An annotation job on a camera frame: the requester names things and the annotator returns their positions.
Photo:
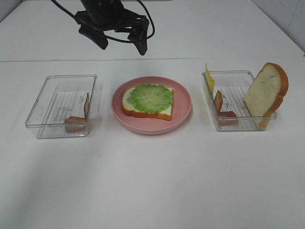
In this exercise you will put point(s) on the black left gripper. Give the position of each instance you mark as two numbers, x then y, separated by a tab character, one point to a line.
106	15

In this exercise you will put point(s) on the green lettuce leaf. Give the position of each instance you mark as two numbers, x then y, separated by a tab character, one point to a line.
150	98

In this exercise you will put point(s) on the white bread slice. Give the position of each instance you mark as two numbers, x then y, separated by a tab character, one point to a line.
266	93
128	110

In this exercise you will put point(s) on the bacon strip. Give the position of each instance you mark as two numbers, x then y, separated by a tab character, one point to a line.
75	120
224	112

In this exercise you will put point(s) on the left clear plastic tray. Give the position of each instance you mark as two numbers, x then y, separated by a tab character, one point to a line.
60	97

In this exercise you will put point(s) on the clear plastic tray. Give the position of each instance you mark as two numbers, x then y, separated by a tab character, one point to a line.
233	86
60	97

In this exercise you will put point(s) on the pink round plate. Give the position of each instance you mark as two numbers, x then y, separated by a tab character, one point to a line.
182	106

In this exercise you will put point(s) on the yellow cheese slice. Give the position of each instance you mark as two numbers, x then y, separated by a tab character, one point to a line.
210	80

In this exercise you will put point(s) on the right clear plastic tray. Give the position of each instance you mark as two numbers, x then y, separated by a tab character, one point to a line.
233	86

